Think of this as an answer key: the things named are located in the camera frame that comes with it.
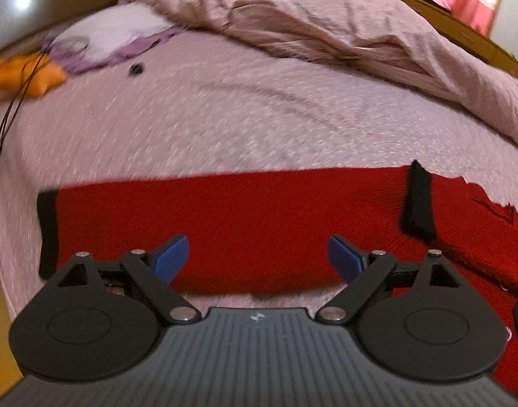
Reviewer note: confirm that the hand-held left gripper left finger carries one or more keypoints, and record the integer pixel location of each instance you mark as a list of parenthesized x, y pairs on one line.
[(172, 259)]

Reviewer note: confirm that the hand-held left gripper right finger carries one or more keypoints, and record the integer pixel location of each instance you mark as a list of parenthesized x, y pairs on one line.
[(345, 259)]

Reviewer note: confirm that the red knitted sweater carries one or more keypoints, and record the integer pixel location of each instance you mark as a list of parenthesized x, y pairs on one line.
[(242, 220)]

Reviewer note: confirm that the bed with pink sheet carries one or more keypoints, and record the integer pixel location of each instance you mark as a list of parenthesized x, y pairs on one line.
[(242, 114)]

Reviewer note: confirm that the small black object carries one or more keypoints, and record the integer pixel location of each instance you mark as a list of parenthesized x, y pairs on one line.
[(135, 70)]

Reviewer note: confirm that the orange plush toy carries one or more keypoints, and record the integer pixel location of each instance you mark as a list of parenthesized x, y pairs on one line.
[(25, 76)]

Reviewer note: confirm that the lilac frilled pillow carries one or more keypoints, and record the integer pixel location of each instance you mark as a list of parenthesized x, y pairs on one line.
[(114, 29)]

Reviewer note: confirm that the pink quilt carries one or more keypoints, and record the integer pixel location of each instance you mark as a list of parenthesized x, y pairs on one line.
[(327, 17)]

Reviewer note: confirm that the wooden cabinet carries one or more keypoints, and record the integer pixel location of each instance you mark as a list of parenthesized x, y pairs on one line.
[(467, 34)]

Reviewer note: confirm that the red and white curtain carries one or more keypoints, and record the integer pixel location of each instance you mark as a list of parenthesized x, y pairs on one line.
[(467, 0)]

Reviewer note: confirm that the wooden headboard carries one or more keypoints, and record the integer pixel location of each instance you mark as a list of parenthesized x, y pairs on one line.
[(13, 4)]

